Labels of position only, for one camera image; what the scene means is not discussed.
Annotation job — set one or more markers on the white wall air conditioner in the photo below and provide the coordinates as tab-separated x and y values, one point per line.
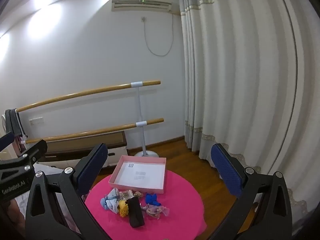
141	2

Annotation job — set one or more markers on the grey hanging cloth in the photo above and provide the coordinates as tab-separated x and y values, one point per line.
12	122

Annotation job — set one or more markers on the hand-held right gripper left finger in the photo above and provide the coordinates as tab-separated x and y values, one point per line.
93	170

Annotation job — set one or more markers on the light blue balled sock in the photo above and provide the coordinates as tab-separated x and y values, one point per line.
105	202

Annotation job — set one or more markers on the long wooden barre rail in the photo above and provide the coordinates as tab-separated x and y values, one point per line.
75	95

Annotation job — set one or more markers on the pink shallow box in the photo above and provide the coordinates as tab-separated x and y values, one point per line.
140	172

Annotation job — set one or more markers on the short wooden barre rail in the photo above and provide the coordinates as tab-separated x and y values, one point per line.
87	132

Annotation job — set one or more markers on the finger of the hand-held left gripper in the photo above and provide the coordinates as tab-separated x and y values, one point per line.
6	140
37	149

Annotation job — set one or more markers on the pink and purple scrunchie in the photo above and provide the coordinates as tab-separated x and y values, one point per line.
156	210

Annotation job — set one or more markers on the blue fabric bow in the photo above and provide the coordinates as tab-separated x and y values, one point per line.
151	198

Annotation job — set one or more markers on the clear bag of hair clips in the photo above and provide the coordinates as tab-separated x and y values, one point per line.
127	194

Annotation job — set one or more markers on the light blue and white cloth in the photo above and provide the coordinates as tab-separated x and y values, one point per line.
114	195

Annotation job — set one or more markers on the white wall switch panel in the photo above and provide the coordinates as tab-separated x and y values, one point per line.
36	120

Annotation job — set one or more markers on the brown and white low cabinet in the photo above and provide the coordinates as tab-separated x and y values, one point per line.
105	140

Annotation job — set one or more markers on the black soft pouch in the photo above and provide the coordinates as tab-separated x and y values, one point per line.
135	212

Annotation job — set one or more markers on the pink round tablecloth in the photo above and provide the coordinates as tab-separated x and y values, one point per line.
175	217

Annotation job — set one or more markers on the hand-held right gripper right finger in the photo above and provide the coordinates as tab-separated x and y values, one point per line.
227	172

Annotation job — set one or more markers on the white pleated curtain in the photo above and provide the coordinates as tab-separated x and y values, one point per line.
237	80

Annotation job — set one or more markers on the yellow knitted scrunchie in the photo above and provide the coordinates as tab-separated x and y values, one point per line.
123	207

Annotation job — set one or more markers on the brown scrunchie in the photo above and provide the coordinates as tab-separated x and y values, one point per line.
138	194

